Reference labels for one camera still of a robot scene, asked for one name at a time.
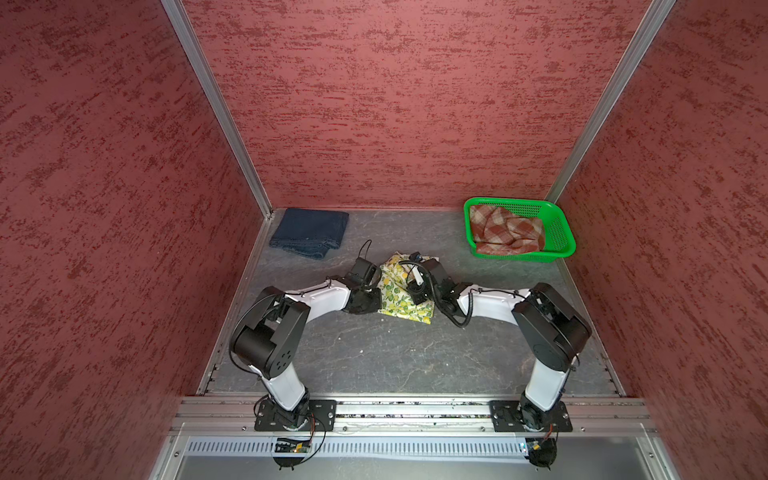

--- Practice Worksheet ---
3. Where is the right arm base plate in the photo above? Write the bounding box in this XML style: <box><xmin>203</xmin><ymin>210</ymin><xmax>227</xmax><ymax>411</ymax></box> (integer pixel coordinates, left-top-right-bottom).
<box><xmin>489</xmin><ymin>400</ymin><xmax>573</xmax><ymax>434</ymax></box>

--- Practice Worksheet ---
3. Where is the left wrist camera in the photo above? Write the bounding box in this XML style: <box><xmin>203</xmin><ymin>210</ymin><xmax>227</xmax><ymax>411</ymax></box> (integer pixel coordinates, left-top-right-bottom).
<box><xmin>348</xmin><ymin>257</ymin><xmax>381</xmax><ymax>289</ymax></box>

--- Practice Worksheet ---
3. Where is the slotted cable duct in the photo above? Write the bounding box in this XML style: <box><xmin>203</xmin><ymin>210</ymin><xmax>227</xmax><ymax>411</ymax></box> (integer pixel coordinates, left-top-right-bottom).
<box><xmin>183</xmin><ymin>436</ymin><xmax>527</xmax><ymax>463</ymax></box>

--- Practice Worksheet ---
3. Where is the right base connector board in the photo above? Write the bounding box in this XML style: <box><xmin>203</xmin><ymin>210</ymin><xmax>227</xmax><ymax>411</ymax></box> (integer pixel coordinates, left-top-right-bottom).
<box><xmin>526</xmin><ymin>438</ymin><xmax>558</xmax><ymax>469</ymax></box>

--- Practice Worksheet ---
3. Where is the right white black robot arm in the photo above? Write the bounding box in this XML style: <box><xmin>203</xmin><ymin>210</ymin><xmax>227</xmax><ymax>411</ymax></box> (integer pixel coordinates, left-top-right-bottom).
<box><xmin>406</xmin><ymin>267</ymin><xmax>592</xmax><ymax>431</ymax></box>

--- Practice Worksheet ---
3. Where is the left aluminium corner post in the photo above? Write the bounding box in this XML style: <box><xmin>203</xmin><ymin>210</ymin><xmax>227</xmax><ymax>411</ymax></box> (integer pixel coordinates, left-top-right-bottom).
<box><xmin>161</xmin><ymin>0</ymin><xmax>273</xmax><ymax>220</ymax></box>

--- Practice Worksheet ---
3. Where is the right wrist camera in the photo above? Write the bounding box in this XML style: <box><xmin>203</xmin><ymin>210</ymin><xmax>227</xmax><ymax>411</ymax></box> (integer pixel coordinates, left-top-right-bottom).
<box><xmin>420</xmin><ymin>258</ymin><xmax>455</xmax><ymax>288</ymax></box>

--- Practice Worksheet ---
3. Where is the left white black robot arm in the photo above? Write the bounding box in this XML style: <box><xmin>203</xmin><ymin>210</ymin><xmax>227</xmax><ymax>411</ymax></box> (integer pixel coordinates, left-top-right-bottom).
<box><xmin>229</xmin><ymin>277</ymin><xmax>381</xmax><ymax>414</ymax></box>

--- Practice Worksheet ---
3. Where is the right aluminium corner post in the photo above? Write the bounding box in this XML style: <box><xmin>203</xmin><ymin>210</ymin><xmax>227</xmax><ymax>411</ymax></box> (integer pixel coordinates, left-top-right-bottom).
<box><xmin>545</xmin><ymin>0</ymin><xmax>676</xmax><ymax>203</ymax></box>

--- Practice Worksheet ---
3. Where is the aluminium corner post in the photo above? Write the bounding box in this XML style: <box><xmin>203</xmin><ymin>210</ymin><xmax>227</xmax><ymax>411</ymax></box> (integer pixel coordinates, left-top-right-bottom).
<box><xmin>161</xmin><ymin>0</ymin><xmax>273</xmax><ymax>220</ymax></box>
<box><xmin>545</xmin><ymin>0</ymin><xmax>676</xmax><ymax>203</ymax></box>

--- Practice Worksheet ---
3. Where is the aluminium front rail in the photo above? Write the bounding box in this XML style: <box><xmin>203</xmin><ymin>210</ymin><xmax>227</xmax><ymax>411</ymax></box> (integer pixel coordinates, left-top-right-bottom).
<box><xmin>170</xmin><ymin>394</ymin><xmax>658</xmax><ymax>437</ymax></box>

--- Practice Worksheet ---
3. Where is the reddish brown skirt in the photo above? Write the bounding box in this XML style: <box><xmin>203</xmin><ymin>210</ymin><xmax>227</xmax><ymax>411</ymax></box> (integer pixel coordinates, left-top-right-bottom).
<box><xmin>469</xmin><ymin>204</ymin><xmax>546</xmax><ymax>256</ymax></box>

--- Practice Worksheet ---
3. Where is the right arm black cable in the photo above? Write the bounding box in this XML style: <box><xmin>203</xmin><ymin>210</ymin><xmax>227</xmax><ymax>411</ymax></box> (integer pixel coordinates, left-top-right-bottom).
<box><xmin>398</xmin><ymin>251</ymin><xmax>529</xmax><ymax>329</ymax></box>

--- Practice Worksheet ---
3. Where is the green plastic basket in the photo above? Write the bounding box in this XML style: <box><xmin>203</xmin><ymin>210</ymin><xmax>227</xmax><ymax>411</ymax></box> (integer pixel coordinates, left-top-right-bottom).
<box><xmin>463</xmin><ymin>197</ymin><xmax>576</xmax><ymax>263</ymax></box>

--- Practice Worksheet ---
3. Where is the base connector board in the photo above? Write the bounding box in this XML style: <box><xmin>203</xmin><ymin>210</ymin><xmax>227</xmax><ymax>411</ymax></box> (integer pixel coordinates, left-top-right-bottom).
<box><xmin>272</xmin><ymin>437</ymin><xmax>313</xmax><ymax>470</ymax></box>
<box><xmin>526</xmin><ymin>438</ymin><xmax>558</xmax><ymax>469</ymax></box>

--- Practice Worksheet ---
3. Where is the yellow floral skirt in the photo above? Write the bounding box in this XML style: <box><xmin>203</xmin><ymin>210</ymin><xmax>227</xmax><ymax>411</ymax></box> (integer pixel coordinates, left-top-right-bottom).
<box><xmin>378</xmin><ymin>252</ymin><xmax>435</xmax><ymax>325</ymax></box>

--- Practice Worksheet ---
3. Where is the left base connector board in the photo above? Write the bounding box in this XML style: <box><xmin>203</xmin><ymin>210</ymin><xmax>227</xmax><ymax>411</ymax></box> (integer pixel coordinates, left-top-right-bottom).
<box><xmin>272</xmin><ymin>437</ymin><xmax>313</xmax><ymax>470</ymax></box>

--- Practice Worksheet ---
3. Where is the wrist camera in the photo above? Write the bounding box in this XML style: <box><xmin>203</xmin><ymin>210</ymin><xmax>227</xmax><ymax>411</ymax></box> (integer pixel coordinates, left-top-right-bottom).
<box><xmin>348</xmin><ymin>257</ymin><xmax>381</xmax><ymax>289</ymax></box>
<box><xmin>420</xmin><ymin>258</ymin><xmax>455</xmax><ymax>288</ymax></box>

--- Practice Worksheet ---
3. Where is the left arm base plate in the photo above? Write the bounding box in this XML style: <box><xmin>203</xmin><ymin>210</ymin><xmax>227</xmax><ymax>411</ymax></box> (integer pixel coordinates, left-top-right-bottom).
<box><xmin>254</xmin><ymin>399</ymin><xmax>338</xmax><ymax>432</ymax></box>

